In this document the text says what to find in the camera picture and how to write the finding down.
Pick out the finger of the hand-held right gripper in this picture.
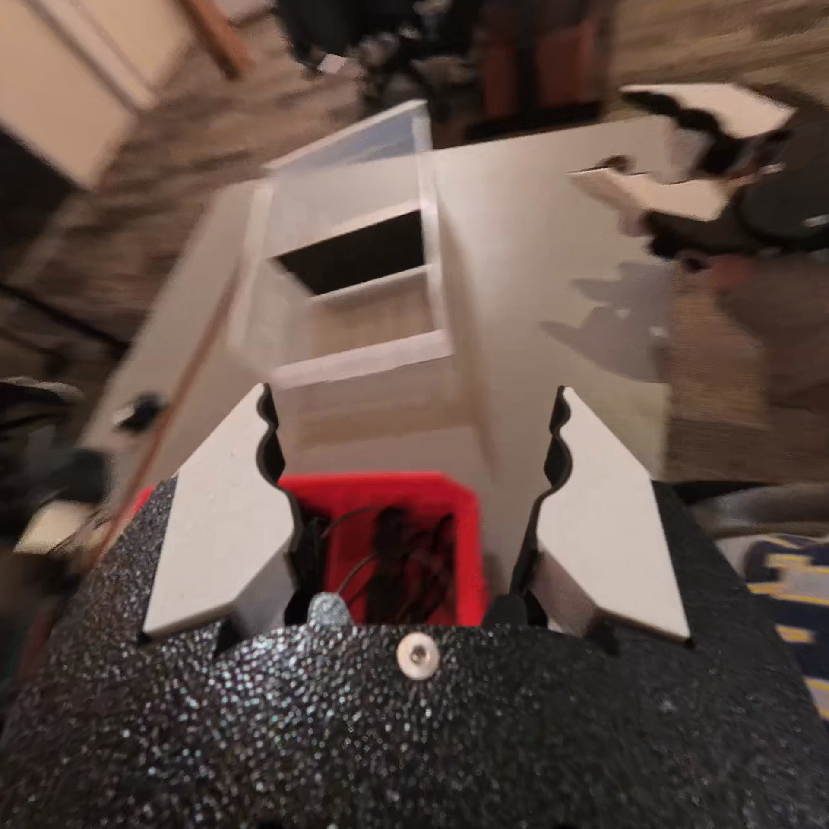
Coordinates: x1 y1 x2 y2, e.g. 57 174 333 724
567 157 747 222
618 82 799 139

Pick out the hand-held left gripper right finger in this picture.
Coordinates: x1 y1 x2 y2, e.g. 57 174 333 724
526 385 691 643

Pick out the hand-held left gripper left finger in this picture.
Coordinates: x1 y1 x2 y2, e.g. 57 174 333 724
142 382 303 640

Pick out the red plastic bin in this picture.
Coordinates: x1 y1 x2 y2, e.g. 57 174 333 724
133 471 488 628

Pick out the clear plastic bin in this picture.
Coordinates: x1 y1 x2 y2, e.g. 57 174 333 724
227 98 458 390

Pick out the black battery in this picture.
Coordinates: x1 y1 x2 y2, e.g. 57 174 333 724
113 394 167 434

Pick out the dark grey charger dock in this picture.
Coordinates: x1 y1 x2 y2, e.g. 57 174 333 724
35 447 111 513

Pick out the person's patterned shirt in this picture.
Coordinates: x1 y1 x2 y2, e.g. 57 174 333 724
712 482 829 728

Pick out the cream double door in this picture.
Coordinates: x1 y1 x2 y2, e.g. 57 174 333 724
0 0 196 190

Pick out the thin grey cable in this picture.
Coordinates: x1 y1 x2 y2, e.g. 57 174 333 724
319 505 391 604

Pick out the wooden post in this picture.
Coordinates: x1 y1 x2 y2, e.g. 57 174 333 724
178 0 255 80

